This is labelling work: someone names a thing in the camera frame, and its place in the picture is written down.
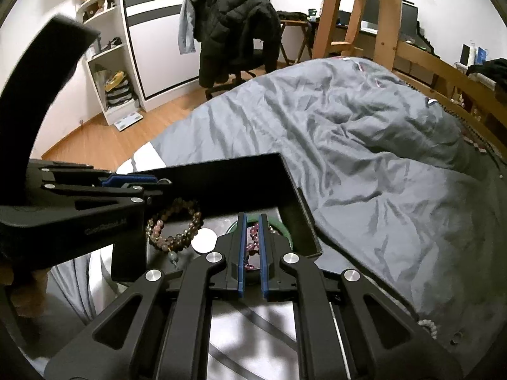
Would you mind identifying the person's left hand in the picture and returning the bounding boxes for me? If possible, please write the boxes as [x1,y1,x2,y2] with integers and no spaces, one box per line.
[0,263,50,298]

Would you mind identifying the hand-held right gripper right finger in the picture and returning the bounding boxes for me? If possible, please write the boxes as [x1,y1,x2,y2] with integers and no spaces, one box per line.
[259,213,464,380]

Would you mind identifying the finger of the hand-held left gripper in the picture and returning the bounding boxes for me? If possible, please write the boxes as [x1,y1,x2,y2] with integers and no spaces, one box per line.
[40,166,173,188]
[42,184,164,211]

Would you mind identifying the white wardrobe with black stripes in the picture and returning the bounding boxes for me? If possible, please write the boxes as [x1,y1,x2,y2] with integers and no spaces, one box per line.
[119,0,274,101]

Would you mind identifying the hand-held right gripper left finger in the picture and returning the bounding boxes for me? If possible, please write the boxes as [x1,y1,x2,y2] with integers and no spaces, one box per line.
[43,212,248,380]

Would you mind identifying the wooden desk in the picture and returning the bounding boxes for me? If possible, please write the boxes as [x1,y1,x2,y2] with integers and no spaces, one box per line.
[333,24,383,50]

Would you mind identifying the white shelf unit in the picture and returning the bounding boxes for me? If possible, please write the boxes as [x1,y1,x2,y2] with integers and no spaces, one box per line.
[75,0,144,125]

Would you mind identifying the green jade bangle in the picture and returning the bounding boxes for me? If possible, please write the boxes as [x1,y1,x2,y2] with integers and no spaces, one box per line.
[228,222,294,252]

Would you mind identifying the grey striped duvet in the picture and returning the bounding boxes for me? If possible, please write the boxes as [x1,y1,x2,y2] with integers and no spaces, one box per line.
[51,56,507,380]

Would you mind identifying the dark folding table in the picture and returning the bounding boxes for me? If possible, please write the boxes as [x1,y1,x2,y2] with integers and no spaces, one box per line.
[277,10,314,66]

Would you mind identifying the pale bead bracelet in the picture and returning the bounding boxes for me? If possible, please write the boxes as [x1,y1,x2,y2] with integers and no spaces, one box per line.
[418,319,440,340]

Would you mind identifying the maroon bead bracelet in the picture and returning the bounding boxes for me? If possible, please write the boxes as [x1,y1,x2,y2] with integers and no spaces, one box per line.
[245,224,275,272]

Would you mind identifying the yellow shelf item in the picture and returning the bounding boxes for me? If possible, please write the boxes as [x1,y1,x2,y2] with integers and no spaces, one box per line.
[105,71,127,90]

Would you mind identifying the black office chair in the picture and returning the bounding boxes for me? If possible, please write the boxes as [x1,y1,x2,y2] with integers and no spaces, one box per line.
[205,41,270,100]

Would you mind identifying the wooden bed frame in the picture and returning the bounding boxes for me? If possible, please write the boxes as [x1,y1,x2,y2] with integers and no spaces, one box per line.
[313,0,507,135]

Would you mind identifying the white bathroom scale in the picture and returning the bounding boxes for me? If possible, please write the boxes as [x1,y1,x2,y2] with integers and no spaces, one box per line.
[115,111,143,131]

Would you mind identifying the light blue garment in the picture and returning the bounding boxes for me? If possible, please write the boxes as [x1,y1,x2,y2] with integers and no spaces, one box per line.
[178,0,215,55]

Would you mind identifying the striped bag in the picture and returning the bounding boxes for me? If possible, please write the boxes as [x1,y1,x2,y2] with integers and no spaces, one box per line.
[104,73,137,107]

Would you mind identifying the plaid bed sheet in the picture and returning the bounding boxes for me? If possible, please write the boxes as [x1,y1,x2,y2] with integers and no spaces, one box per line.
[444,99,507,175]

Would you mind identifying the black rectangular box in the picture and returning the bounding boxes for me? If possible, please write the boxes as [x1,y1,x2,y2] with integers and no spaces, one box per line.
[110,152,322,282]

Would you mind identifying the computer monitor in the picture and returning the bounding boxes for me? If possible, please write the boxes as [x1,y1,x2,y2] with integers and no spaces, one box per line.
[337,0,420,34]

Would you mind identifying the black clothing pile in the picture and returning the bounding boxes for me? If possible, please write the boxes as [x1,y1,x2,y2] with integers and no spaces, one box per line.
[465,59,507,88]

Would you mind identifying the black puffer jacket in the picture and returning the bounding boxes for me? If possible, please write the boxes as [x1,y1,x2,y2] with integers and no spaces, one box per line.
[196,0,283,88]

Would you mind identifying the brown bead bracelet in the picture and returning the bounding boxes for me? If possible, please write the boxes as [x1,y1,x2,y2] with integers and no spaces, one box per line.
[146,198,203,266]

